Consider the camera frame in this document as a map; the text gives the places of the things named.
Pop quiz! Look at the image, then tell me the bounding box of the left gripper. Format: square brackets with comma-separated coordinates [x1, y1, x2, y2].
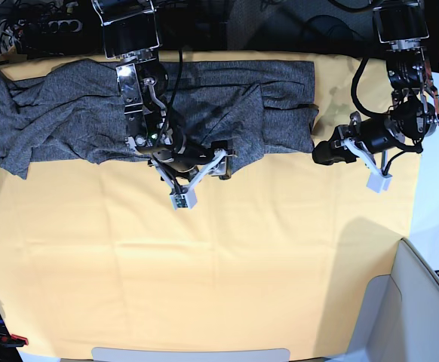
[312, 112, 403, 165]

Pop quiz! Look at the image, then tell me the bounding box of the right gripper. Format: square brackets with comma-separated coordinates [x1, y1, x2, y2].
[143, 139, 236, 185]

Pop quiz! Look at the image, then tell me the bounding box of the grey long sleeve shirt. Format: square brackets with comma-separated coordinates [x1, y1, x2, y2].
[0, 60, 318, 178]

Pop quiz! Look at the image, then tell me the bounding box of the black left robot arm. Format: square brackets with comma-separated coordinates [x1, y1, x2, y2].
[312, 1, 439, 176]

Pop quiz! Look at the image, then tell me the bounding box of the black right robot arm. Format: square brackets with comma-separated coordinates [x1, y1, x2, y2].
[92, 1, 233, 188]

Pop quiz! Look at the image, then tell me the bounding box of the black chair base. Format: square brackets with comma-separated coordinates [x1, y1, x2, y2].
[299, 15, 370, 54]

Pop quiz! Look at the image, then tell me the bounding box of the yellow table cloth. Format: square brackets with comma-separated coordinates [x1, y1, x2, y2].
[0, 49, 430, 360]

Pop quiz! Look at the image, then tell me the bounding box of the red clamp left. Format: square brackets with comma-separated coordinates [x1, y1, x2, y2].
[0, 334, 29, 348]

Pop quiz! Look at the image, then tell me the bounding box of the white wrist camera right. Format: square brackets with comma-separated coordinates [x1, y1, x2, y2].
[150, 149, 231, 210]

